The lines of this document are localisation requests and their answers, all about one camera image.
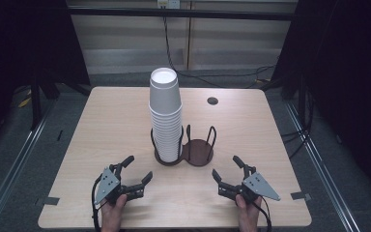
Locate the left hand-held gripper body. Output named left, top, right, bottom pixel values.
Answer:
left=94, top=163, right=129, bottom=206

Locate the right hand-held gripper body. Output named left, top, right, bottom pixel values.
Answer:
left=238, top=172, right=281, bottom=204

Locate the black wire cup holder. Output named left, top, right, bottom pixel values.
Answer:
left=150, top=124, right=217, bottom=167

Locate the stack of white paper cups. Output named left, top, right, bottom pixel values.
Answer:
left=148, top=67, right=184, bottom=163

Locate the person's left hand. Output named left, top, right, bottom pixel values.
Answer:
left=100, top=193, right=128, bottom=232

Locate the person's right hand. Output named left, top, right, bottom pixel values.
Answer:
left=235, top=193, right=264, bottom=232

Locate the grey tape strip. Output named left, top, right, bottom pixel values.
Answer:
left=290, top=191, right=312, bottom=201
left=34, top=196, right=61, bottom=207

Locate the black metal stand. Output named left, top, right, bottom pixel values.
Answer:
left=28, top=72, right=62, bottom=131

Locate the yellow floor tape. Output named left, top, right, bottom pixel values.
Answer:
left=17, top=96, right=33, bottom=109

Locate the black horizontal bar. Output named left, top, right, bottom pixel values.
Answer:
left=67, top=7, right=300, bottom=22

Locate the black curtain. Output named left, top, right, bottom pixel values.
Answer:
left=270, top=0, right=371, bottom=194
left=0, top=0, right=91, bottom=162

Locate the left hand-held gripper black cable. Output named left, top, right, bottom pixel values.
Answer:
left=91, top=175, right=104, bottom=232

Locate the hand-held gripper black cable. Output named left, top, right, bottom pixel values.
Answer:
left=91, top=175, right=104, bottom=232
left=257, top=196, right=273, bottom=232

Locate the right hand-held gripper black cable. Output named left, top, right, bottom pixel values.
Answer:
left=257, top=196, right=273, bottom=232

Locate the black floor cable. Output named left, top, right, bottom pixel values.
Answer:
left=281, top=93, right=317, bottom=159

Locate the metal floor rail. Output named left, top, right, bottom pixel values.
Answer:
left=0, top=100, right=57, bottom=232
left=284, top=101, right=360, bottom=232

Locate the black wall cable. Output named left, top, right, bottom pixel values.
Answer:
left=161, top=6, right=276, bottom=90

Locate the white wall outlet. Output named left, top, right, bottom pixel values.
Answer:
left=157, top=0, right=182, bottom=10

